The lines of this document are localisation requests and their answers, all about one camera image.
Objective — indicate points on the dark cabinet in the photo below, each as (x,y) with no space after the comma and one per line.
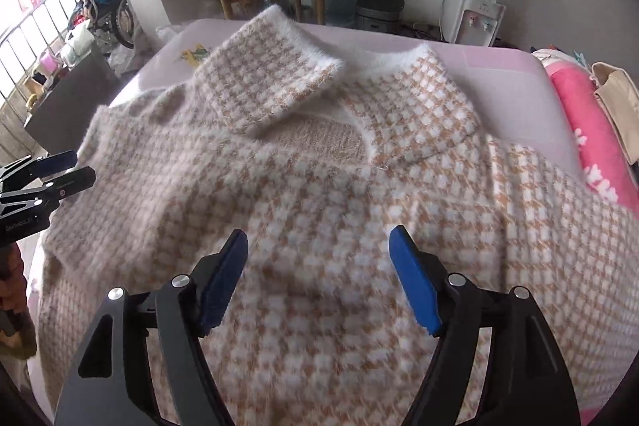
(75,106)

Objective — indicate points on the beige houndstooth fluffy sweater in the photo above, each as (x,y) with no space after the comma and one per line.
(299,156)

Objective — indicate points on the pink floral blanket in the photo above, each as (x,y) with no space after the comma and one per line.
(584,116)

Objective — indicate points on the metal railing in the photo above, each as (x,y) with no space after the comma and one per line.
(30,31)

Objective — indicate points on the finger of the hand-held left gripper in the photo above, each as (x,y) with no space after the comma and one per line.
(75,182)
(60,160)

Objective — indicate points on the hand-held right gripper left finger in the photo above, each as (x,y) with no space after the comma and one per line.
(224,276)

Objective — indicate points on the person's left forearm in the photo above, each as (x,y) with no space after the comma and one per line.
(12,281)

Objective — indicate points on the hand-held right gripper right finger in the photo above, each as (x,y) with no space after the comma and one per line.
(414,276)

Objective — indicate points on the beige garment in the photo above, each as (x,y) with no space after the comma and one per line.
(616,106)

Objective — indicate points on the pink plastic container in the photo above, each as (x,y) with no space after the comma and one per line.
(51,64)

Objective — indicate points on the white water dispenser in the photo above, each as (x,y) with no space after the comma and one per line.
(469,17)

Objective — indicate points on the bicycle wheel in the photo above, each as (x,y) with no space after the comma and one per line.
(122,24)

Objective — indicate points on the dark bin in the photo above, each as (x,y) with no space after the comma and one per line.
(379,12)

